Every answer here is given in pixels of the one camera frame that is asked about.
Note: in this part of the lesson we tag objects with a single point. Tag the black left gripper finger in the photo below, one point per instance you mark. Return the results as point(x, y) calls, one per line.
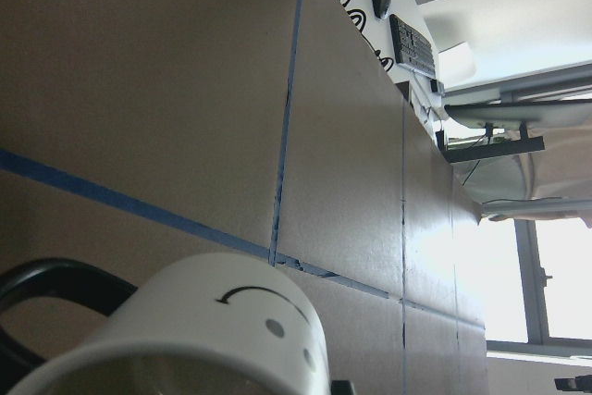
point(342, 387)

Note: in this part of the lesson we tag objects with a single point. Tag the white mug black handle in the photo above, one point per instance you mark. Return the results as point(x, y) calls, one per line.
point(213, 323)

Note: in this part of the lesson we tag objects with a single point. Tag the black keyboard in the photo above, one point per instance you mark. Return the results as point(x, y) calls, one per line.
point(411, 49)

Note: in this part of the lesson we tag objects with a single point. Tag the blue tape grid lines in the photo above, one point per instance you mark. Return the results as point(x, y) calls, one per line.
point(139, 207)

